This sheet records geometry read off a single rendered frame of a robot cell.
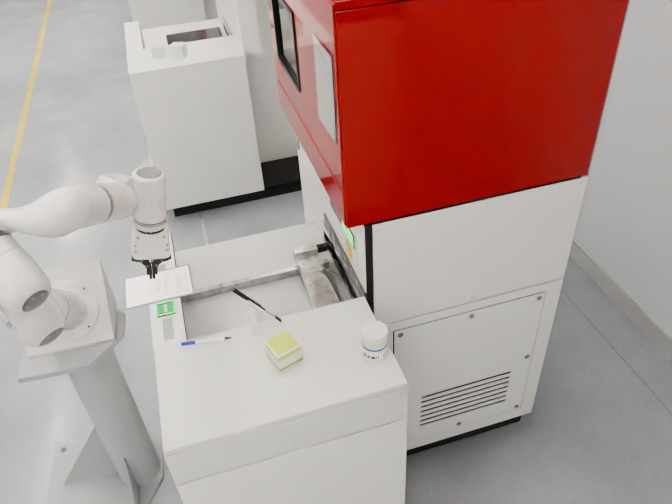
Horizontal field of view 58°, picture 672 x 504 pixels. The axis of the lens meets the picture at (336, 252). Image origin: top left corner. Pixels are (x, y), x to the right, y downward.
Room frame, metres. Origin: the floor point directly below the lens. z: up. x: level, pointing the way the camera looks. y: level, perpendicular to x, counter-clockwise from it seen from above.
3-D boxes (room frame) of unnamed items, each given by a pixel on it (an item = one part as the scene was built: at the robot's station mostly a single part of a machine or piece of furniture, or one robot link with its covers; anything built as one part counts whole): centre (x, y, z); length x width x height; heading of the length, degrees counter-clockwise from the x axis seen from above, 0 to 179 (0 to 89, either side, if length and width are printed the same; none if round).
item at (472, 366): (1.81, -0.32, 0.41); 0.82 x 0.71 x 0.82; 14
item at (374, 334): (1.10, -0.09, 1.01); 0.07 x 0.07 x 0.10
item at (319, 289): (1.49, 0.07, 0.87); 0.36 x 0.08 x 0.03; 14
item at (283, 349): (1.10, 0.16, 1.00); 0.07 x 0.07 x 0.07; 32
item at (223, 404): (1.08, 0.18, 0.89); 0.62 x 0.35 x 0.14; 104
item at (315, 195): (1.72, 0.01, 1.02); 0.82 x 0.03 x 0.40; 14
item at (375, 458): (1.38, 0.26, 0.41); 0.97 x 0.64 x 0.82; 14
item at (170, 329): (1.46, 0.55, 0.89); 0.55 x 0.09 x 0.14; 14
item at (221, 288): (1.58, 0.27, 0.84); 0.50 x 0.02 x 0.03; 104
